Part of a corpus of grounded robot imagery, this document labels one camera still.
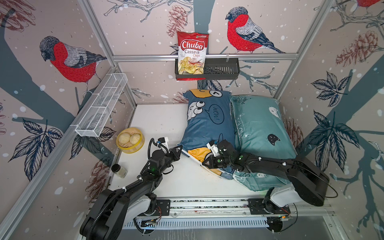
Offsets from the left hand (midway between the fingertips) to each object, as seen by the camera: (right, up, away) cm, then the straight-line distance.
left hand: (185, 144), depth 83 cm
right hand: (+10, -11, -2) cm, 15 cm away
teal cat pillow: (+45, +8, +3) cm, 46 cm away
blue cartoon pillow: (+15, +14, +10) cm, 23 cm away
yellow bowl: (-36, -5, +10) cm, 38 cm away
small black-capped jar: (-35, -14, -4) cm, 38 cm away
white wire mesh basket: (-44, +13, -11) cm, 47 cm away
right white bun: (-34, +1, +12) cm, 36 cm away
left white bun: (-40, +2, +11) cm, 42 cm away
